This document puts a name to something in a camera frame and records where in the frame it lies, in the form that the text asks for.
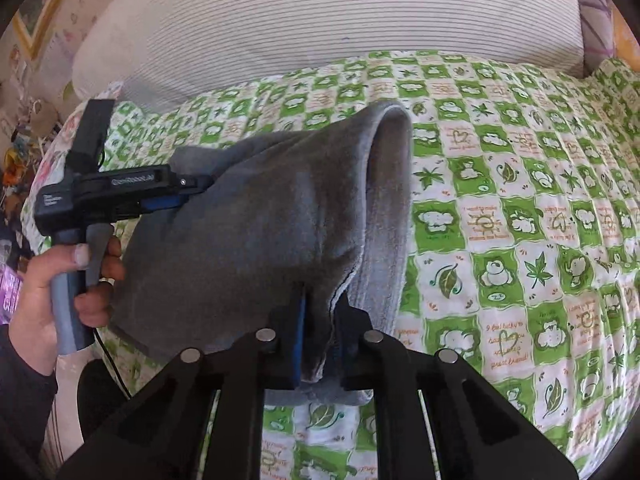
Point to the gold framed picture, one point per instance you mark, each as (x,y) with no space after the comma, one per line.
(35,20)

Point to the yellow patterned cloth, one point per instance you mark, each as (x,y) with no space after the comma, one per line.
(627,40)

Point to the grey fleece pants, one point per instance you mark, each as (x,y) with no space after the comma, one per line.
(260,240)

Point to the person's left forearm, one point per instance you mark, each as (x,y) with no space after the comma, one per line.
(22,400)

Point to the purple plaid cushion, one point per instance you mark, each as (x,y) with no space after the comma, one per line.
(595,15)

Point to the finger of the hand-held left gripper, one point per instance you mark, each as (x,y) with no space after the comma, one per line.
(162,204)
(192,183)

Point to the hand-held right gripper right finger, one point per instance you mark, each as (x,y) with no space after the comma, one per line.
(352,355)

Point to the white striped pillow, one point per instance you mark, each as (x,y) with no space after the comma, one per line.
(325,20)

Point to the green printed blanket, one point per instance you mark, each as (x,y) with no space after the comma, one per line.
(500,220)

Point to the person's left hand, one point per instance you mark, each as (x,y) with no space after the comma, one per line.
(35,305)

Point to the pile of colourful clutter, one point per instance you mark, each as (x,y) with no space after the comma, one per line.
(17,170)

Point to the purple packet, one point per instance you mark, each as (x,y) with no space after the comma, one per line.
(10,295)

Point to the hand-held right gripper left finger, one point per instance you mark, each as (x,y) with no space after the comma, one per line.
(301,340)

